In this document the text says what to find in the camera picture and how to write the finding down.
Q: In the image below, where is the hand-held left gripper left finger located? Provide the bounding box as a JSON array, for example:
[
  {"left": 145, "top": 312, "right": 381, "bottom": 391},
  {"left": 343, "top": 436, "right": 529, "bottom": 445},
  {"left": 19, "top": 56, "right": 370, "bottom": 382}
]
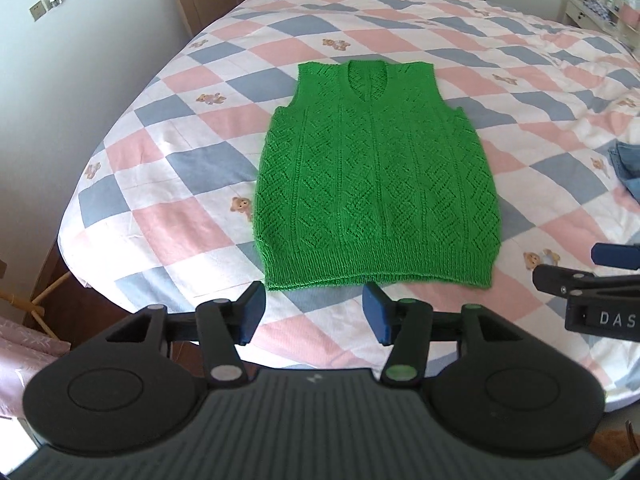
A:
[{"left": 102, "top": 281, "right": 267, "bottom": 387}]

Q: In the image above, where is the blue denim garment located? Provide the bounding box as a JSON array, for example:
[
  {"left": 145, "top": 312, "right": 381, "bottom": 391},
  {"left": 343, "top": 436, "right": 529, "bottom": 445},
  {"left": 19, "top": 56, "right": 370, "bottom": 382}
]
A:
[{"left": 607, "top": 141, "right": 640, "bottom": 188}]

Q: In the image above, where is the wooden rack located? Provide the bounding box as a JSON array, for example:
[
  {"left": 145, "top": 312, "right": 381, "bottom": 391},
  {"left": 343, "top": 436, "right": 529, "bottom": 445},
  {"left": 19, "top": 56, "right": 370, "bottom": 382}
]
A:
[{"left": 0, "top": 260, "right": 71, "bottom": 341}]

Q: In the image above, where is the green knitted vest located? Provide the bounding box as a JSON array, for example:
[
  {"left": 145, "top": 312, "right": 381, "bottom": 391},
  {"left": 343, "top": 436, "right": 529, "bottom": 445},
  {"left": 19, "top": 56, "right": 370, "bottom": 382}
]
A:
[{"left": 252, "top": 60, "right": 502, "bottom": 292}]

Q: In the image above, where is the pink cloth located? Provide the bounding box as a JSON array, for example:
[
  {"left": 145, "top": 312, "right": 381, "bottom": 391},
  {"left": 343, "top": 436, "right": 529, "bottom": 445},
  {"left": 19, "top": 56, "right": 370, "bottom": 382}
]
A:
[{"left": 0, "top": 317, "right": 71, "bottom": 421}]

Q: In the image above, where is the white shelf unit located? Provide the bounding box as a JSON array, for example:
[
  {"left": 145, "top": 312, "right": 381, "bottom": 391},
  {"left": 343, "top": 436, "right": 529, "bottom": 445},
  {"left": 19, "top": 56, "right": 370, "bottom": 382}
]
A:
[{"left": 565, "top": 0, "right": 640, "bottom": 48}]

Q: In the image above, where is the bed with checkered quilt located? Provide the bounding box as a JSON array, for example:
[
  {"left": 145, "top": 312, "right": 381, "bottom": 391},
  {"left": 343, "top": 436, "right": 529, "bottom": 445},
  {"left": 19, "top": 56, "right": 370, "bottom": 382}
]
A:
[{"left": 57, "top": 0, "right": 640, "bottom": 411}]

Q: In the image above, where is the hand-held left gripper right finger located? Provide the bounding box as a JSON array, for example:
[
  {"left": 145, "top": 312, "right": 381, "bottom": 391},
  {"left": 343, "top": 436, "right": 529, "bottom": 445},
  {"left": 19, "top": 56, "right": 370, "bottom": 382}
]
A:
[{"left": 362, "top": 281, "right": 526, "bottom": 389}]

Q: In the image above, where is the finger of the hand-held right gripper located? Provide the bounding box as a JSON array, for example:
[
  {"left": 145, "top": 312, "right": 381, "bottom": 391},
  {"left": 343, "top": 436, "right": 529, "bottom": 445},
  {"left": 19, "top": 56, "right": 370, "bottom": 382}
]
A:
[
  {"left": 532, "top": 264, "right": 598, "bottom": 297},
  {"left": 591, "top": 242, "right": 640, "bottom": 266}
]

